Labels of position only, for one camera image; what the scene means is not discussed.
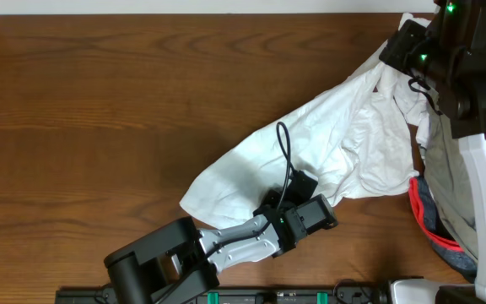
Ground white t-shirt with black tag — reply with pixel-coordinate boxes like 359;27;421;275
180;53;429;229

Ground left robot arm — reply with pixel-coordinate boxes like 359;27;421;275
104;195;338;303

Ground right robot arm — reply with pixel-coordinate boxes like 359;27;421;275
380;0;486;303

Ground grey khaki trousers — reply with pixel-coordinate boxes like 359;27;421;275
424;112;478;261

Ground navy red shorts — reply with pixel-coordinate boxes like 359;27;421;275
408;176;477;283

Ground left black cable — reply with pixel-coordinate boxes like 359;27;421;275
154;121;297;303

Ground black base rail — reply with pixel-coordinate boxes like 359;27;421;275
54;283;392;304

